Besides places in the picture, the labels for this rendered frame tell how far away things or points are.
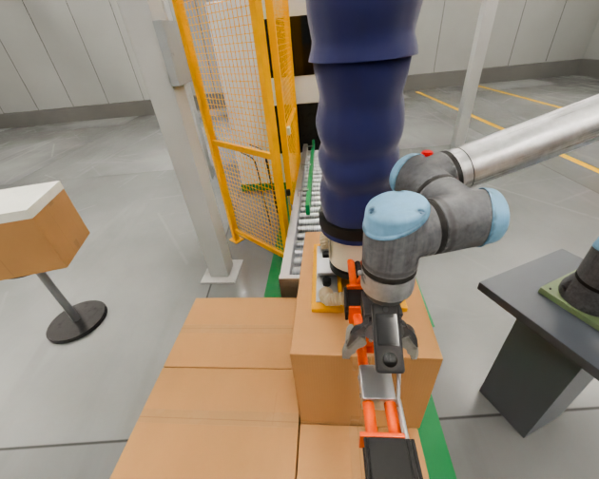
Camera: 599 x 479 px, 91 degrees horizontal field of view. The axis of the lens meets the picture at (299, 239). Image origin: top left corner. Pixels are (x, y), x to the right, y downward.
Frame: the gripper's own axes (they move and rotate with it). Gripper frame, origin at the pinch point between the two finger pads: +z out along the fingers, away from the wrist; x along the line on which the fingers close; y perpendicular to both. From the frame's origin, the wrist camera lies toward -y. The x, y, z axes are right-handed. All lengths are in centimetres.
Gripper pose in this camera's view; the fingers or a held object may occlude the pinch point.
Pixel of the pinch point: (378, 361)
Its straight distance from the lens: 69.2
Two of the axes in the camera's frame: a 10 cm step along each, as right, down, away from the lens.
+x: -9.9, 0.3, 1.0
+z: 0.8, 8.2, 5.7
